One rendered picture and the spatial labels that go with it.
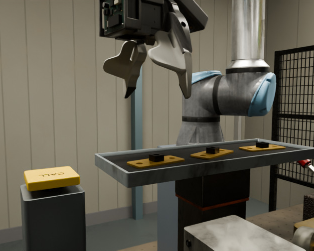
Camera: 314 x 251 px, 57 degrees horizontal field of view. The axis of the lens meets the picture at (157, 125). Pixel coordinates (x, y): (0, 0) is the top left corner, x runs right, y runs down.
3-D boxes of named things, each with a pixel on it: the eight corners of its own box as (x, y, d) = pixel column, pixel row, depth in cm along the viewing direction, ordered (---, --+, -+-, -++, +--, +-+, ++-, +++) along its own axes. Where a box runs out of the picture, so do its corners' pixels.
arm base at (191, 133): (167, 146, 93) (167, 115, 92) (205, 143, 100) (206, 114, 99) (194, 154, 80) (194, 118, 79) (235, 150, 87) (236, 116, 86)
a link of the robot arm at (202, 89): (192, 114, 97) (192, 73, 96) (231, 116, 90) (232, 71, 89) (174, 116, 87) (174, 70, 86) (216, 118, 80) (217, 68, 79)
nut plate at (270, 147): (251, 152, 51) (251, 145, 51) (237, 148, 55) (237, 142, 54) (286, 148, 54) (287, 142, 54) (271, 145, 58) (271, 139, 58)
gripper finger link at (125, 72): (92, 86, 47) (107, 33, 41) (124, 87, 50) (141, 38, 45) (99, 98, 45) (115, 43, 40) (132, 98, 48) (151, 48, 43)
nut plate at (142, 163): (139, 169, 39) (139, 160, 39) (125, 164, 42) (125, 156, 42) (186, 161, 44) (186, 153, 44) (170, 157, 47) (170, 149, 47)
